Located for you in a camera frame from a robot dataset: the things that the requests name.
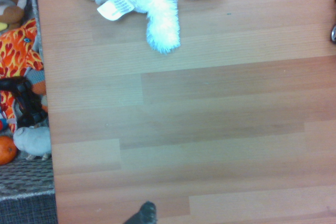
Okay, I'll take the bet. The orange ball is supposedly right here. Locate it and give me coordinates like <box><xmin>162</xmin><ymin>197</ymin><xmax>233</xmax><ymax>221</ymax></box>
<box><xmin>0</xmin><ymin>136</ymin><xmax>18</xmax><ymax>166</ymax></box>

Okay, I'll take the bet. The grey woven basket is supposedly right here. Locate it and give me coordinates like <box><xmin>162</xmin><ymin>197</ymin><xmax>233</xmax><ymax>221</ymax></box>
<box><xmin>0</xmin><ymin>0</ymin><xmax>56</xmax><ymax>199</ymax></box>

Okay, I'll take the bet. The brown and white plush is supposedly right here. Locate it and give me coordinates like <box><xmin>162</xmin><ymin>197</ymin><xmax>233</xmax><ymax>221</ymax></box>
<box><xmin>0</xmin><ymin>0</ymin><xmax>28</xmax><ymax>24</ymax></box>

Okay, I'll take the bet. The grey plush toy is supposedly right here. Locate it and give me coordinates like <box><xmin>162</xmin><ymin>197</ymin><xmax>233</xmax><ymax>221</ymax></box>
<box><xmin>13</xmin><ymin>125</ymin><xmax>52</xmax><ymax>161</ymax></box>

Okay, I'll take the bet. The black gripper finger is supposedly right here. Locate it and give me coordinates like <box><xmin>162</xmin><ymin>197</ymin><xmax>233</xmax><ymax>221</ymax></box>
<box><xmin>122</xmin><ymin>201</ymin><xmax>158</xmax><ymax>224</ymax></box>

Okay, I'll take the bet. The blue toy car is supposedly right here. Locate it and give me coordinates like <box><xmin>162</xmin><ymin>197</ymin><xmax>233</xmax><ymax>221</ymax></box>
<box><xmin>330</xmin><ymin>0</ymin><xmax>336</xmax><ymax>42</ymax></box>

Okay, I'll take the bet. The orange flame pattern plush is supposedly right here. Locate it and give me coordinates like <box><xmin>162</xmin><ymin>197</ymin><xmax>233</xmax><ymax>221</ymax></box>
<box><xmin>0</xmin><ymin>18</ymin><xmax>48</xmax><ymax>133</ymax></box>

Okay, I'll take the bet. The black plastic toy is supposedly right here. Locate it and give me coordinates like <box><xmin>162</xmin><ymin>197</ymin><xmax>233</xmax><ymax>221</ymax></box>
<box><xmin>0</xmin><ymin>76</ymin><xmax>48</xmax><ymax>128</ymax></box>

